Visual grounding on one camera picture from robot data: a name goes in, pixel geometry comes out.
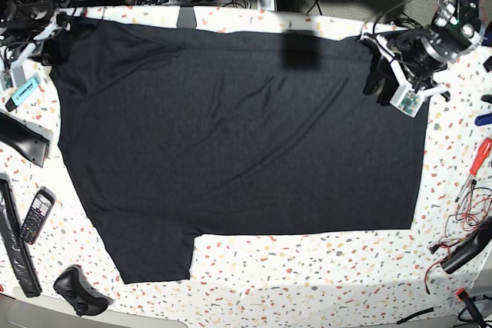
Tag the black game controller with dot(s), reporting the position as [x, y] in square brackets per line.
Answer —
[68, 285]

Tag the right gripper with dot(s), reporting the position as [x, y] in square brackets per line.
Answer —
[16, 53]

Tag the blue marker pen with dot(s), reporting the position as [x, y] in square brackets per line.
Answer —
[484, 119]

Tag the long black bar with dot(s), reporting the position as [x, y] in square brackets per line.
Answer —
[16, 248]

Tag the black cordless phone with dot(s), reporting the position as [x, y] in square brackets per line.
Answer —
[40, 208]

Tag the black cylinder handle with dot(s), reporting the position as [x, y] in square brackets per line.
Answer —
[469, 249]

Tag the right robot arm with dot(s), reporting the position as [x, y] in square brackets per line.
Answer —
[31, 29]

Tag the black curved plastic part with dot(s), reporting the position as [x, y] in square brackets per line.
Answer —
[30, 140]

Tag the black T-shirt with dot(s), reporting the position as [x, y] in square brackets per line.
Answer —
[169, 134]

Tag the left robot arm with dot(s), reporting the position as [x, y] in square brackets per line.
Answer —
[455, 30]

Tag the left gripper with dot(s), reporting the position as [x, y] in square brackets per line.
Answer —
[399, 83]

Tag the red handled screwdriver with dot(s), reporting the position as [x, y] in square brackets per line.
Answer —
[482, 154]

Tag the red black clamp tool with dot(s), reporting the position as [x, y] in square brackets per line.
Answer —
[471, 308]

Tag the turquoise highlighter marker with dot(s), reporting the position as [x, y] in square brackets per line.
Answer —
[22, 93]

